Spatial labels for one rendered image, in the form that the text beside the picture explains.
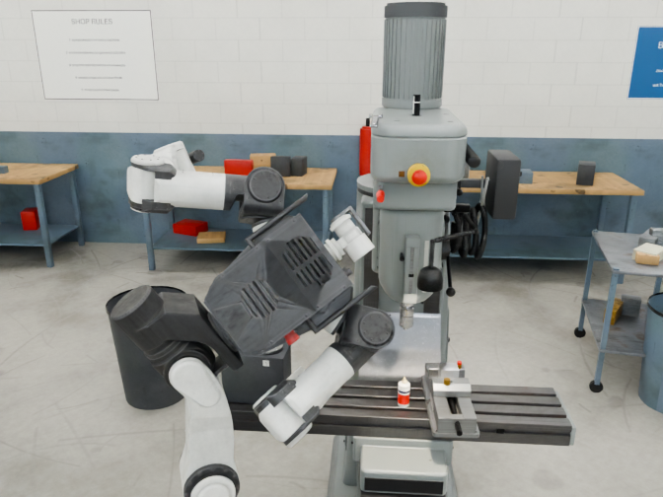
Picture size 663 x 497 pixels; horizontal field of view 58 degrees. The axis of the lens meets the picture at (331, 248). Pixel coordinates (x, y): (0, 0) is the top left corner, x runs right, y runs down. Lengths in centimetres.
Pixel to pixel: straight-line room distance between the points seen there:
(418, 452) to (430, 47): 131
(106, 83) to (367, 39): 264
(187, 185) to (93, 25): 523
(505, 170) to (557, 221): 445
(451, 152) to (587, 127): 481
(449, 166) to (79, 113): 549
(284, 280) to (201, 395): 36
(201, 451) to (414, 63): 129
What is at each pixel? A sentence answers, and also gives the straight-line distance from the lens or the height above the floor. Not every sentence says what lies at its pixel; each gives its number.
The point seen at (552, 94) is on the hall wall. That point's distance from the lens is 626.
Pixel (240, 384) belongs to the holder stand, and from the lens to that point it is 211.
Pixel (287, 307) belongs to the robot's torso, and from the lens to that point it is 131.
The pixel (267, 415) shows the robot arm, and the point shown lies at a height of 129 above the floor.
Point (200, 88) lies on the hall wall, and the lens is 627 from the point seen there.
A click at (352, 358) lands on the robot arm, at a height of 139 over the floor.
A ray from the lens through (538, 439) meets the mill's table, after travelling 217.
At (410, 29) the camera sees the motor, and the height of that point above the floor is 213.
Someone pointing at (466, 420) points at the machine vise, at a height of 98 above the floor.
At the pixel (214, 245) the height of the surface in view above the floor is 23.
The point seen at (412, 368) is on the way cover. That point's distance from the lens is 239.
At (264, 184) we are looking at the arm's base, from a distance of 143.
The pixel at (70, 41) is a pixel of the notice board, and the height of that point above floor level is 208.
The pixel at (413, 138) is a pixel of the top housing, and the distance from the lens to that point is 161.
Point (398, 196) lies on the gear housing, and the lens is 174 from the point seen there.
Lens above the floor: 210
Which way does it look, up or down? 19 degrees down
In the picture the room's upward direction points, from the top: straight up
